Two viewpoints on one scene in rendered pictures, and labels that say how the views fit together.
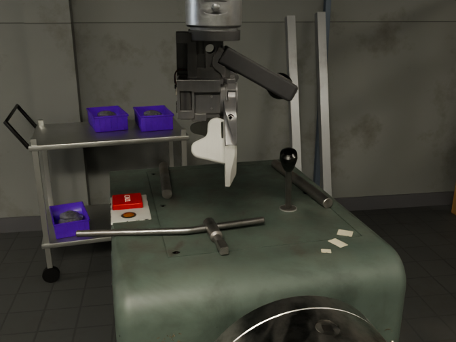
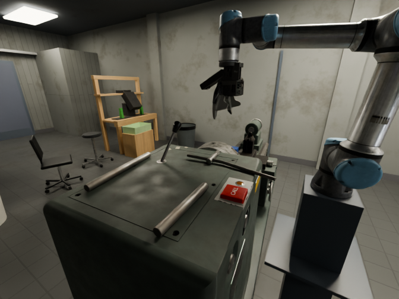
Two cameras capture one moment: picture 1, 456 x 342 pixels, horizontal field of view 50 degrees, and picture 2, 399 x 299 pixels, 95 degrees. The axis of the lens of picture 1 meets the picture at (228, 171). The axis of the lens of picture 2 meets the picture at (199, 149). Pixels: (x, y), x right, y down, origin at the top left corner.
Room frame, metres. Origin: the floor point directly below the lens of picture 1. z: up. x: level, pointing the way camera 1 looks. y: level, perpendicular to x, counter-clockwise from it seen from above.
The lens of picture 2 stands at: (1.32, 0.40, 1.54)
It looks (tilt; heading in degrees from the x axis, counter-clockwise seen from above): 20 degrees down; 219
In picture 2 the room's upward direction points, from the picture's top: straight up
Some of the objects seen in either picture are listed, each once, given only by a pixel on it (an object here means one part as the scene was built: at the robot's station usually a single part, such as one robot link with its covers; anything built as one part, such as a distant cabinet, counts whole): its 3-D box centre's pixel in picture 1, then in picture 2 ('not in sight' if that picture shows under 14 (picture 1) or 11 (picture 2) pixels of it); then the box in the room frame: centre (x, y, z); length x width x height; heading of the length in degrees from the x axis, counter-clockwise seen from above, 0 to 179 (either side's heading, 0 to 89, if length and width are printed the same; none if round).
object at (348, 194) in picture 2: not in sight; (332, 178); (0.41, 0.41, 1.15); 0.15 x 0.15 x 0.10
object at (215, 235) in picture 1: (216, 235); (214, 156); (0.76, 0.02, 1.27); 0.12 x 0.02 x 0.02; 15
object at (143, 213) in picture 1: (130, 220); (234, 198); (0.91, 0.20, 1.23); 0.13 x 0.08 x 0.06; 13
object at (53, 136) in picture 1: (106, 184); not in sight; (3.07, 0.81, 0.52); 1.11 x 0.66 x 1.05; 101
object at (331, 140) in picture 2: not in sight; (340, 153); (0.42, 0.41, 1.27); 0.13 x 0.12 x 0.14; 18
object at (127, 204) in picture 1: (127, 203); (234, 194); (0.93, 0.21, 1.26); 0.06 x 0.06 x 0.02; 13
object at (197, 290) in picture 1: (228, 286); (181, 219); (0.93, 0.00, 1.06); 0.59 x 0.48 x 0.39; 13
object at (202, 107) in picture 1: (208, 75); (229, 80); (0.68, 0.03, 1.55); 0.09 x 0.08 x 0.12; 95
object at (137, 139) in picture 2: not in sight; (136, 113); (-1.23, -3.66, 0.86); 1.35 x 1.18 x 1.72; 9
